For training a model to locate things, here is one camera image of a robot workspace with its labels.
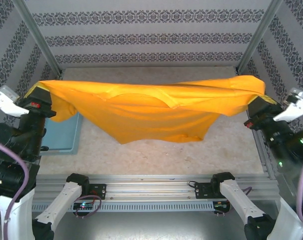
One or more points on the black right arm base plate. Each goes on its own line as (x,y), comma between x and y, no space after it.
(204,191)

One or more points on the light blue plastic basket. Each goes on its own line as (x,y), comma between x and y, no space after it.
(64,135)

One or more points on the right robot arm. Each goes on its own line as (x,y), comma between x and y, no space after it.
(241,200)

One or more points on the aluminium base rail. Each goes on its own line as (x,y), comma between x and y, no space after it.
(146,185)

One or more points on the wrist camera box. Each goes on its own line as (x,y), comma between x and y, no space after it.
(296,107)
(4,102)

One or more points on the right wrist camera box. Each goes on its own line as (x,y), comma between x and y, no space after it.
(296,107)

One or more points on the grey steel sheet panel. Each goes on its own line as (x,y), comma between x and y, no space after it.
(151,226)

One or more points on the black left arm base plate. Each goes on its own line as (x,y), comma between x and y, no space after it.
(99,191)

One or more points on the left circuit board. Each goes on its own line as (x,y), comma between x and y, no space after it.
(84,206)

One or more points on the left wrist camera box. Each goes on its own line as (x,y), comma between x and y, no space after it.
(4,102)

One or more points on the right circuit board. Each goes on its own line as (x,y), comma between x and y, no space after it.
(221,205)

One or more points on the aluminium corner post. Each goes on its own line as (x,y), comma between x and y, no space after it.
(259,37)
(36,37)

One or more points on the yellow printed t-shirt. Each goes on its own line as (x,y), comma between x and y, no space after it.
(151,112)

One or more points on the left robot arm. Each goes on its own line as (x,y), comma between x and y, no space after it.
(61,202)

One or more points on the circuit board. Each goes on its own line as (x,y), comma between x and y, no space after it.
(221,205)
(84,206)

